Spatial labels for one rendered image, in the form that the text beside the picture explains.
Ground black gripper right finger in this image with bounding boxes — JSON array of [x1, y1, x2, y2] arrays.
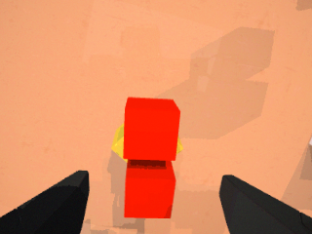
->
[[218, 175, 312, 234]]

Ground red cube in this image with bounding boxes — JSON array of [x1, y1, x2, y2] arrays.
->
[[124, 97, 179, 161], [124, 160, 176, 218]]

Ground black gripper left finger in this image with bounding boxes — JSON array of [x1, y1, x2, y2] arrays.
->
[[0, 171, 90, 234]]

